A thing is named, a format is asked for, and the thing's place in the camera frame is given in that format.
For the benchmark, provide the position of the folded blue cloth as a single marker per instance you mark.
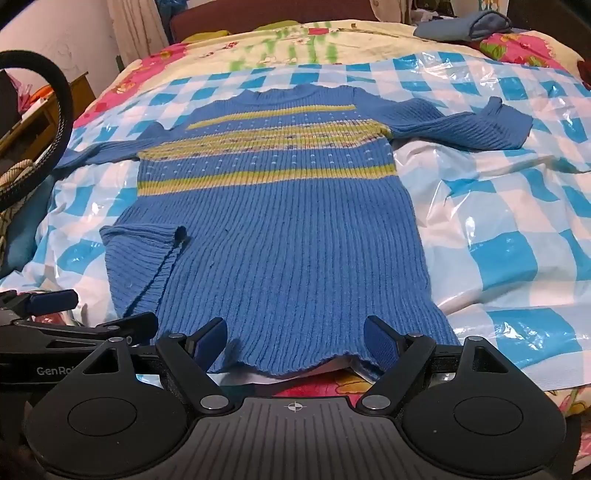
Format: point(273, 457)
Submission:
point(461, 27)

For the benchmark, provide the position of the dark red headboard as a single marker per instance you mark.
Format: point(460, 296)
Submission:
point(258, 18)

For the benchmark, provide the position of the wooden side cabinet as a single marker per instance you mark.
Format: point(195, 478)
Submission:
point(78, 92)

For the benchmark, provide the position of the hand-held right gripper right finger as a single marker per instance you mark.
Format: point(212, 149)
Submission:
point(379, 342)

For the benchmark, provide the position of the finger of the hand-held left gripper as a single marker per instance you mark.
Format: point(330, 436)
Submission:
point(51, 301)
point(129, 325)

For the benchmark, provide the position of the beige curtain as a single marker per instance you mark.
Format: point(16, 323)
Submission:
point(138, 27)

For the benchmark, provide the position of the blue striped knit sweater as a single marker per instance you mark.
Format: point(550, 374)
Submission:
point(286, 240)

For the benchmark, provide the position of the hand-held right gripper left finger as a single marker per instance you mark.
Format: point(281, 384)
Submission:
point(211, 344)

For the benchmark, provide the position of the teal cloth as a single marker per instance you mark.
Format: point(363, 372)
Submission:
point(18, 240)

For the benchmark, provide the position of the green pillow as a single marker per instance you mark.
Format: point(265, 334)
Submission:
point(207, 36)

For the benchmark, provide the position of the floral bedsheet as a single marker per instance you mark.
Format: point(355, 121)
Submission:
point(369, 41)

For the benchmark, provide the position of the blue white checkered plastic sheet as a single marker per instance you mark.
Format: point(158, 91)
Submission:
point(508, 221)

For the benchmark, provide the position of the pink floral pillow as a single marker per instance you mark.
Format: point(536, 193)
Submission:
point(521, 50)

